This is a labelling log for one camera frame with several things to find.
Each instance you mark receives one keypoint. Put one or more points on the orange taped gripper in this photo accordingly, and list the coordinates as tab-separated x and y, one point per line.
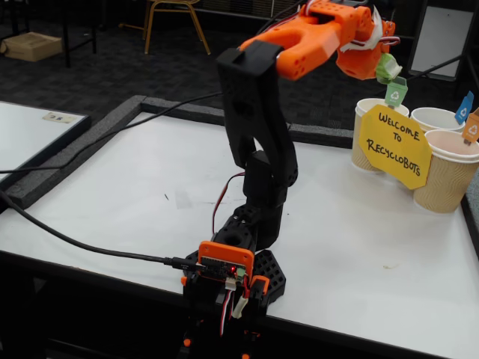
355	67

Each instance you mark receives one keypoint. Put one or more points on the green paper rubbish packet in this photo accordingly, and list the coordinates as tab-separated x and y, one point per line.
387	69

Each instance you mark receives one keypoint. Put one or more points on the black robot base clamp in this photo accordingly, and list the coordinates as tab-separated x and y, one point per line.
269	269

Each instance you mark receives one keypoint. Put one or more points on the green recycling bin tag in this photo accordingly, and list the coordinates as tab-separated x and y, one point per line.
394	93

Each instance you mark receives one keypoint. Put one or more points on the short dark grey foam strip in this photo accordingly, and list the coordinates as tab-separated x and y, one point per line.
329	134

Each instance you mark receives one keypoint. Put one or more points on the black metal stand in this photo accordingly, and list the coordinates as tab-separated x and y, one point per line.
436	67

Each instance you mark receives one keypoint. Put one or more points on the ribbed beige paper cup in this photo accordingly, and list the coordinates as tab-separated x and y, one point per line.
361	164
445	183
434	117

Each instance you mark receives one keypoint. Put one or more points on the yellow welcome paper sign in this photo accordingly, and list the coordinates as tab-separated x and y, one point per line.
396	149

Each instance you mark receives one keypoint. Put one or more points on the blue recycling bin tag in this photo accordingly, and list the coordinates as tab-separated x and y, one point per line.
464	110

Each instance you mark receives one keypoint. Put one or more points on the orange recycling bin tag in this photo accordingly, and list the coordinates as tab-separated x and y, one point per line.
473	129

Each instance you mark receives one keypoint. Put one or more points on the long dark grey foam strip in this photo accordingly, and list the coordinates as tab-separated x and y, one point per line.
168	106

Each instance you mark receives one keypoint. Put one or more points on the clear tape patch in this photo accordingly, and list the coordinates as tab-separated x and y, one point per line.
182	199

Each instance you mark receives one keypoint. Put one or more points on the black metal table legs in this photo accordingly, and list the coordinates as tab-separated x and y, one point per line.
66	37

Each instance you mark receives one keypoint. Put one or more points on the small paper label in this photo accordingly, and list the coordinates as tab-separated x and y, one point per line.
58	117

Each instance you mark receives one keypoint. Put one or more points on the brown cardboard box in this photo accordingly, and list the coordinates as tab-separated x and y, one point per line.
31	46

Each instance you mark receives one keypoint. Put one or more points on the white table black edge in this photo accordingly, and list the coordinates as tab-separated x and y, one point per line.
30	138

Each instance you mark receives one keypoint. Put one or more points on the white panel black frame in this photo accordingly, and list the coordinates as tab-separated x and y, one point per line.
438	37

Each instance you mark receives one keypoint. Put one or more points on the gold metal frame chair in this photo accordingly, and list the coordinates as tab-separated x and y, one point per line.
172	11

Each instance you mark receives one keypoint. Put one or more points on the controller board orange mount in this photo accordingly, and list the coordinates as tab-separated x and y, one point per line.
224	258

